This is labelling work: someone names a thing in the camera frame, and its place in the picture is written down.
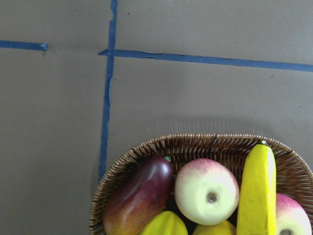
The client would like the yellow lemon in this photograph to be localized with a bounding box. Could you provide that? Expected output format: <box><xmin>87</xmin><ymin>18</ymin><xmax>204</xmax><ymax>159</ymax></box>
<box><xmin>192</xmin><ymin>220</ymin><xmax>236</xmax><ymax>235</ymax></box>

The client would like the red green mango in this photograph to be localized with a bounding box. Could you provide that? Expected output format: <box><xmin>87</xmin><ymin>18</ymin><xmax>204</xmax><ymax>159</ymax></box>
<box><xmin>103</xmin><ymin>155</ymin><xmax>174</xmax><ymax>235</ymax></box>

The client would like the brown wicker basket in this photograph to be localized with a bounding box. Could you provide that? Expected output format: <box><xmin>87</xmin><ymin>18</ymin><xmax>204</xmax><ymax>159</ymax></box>
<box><xmin>89</xmin><ymin>133</ymin><xmax>313</xmax><ymax>235</ymax></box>

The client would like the pink white apple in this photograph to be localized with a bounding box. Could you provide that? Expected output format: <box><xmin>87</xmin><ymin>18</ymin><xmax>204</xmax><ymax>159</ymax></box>
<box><xmin>174</xmin><ymin>158</ymin><xmax>240</xmax><ymax>226</ymax></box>

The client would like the yellow starfruit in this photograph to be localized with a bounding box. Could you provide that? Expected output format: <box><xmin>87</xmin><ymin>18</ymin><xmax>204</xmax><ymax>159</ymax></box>
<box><xmin>139</xmin><ymin>211</ymin><xmax>188</xmax><ymax>235</ymax></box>

